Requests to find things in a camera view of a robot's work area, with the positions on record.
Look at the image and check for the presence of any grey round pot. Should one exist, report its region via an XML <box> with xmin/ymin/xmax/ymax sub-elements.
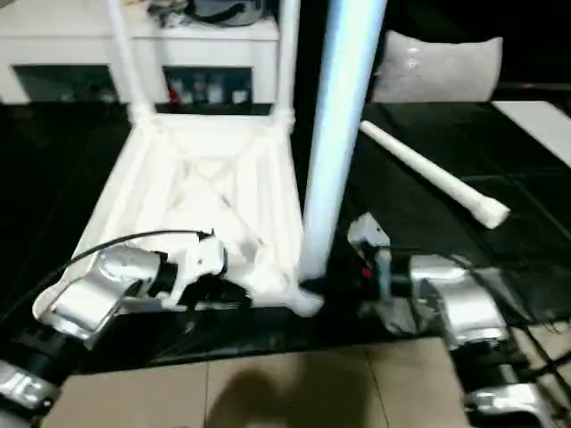
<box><xmin>185</xmin><ymin>0</ymin><xmax>269</xmax><ymax>28</ymax></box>

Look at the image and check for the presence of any white glass-door cabinet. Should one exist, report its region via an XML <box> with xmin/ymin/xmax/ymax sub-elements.
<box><xmin>0</xmin><ymin>0</ymin><xmax>282</xmax><ymax>106</ymax></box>

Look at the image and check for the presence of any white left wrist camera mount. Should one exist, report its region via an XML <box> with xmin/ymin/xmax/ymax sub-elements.
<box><xmin>164</xmin><ymin>235</ymin><xmax>228</xmax><ymax>309</ymax></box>

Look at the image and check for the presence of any white plastic table leg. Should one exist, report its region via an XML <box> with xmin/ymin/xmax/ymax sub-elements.
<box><xmin>105</xmin><ymin>0</ymin><xmax>157</xmax><ymax>124</ymax></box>
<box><xmin>299</xmin><ymin>0</ymin><xmax>388</xmax><ymax>280</ymax></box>
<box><xmin>275</xmin><ymin>0</ymin><xmax>299</xmax><ymax>128</ymax></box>
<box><xmin>360</xmin><ymin>119</ymin><xmax>511</xmax><ymax>231</ymax></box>

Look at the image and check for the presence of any white plastic table top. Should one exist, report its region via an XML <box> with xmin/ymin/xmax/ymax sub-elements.
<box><xmin>33</xmin><ymin>111</ymin><xmax>327</xmax><ymax>320</ymax></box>

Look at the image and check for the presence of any white flat board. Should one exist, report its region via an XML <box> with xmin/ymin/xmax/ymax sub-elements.
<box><xmin>490</xmin><ymin>100</ymin><xmax>571</xmax><ymax>169</ymax></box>

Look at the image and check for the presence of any white pillow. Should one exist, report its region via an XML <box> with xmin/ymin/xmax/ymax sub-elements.
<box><xmin>372</xmin><ymin>29</ymin><xmax>504</xmax><ymax>104</ymax></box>

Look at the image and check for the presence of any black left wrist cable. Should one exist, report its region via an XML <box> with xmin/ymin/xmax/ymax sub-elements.
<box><xmin>0</xmin><ymin>228</ymin><xmax>215</xmax><ymax>322</ymax></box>

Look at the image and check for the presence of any black metal table leg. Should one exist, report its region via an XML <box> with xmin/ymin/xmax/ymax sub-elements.
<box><xmin>528</xmin><ymin>354</ymin><xmax>571</xmax><ymax>380</ymax></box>

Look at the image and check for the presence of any black cable clutter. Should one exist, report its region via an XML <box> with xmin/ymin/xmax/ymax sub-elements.
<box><xmin>149</xmin><ymin>0</ymin><xmax>188</xmax><ymax>26</ymax></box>

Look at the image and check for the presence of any black box with gold label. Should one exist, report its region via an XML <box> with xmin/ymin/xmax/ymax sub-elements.
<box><xmin>292</xmin><ymin>0</ymin><xmax>402</xmax><ymax>108</ymax></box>

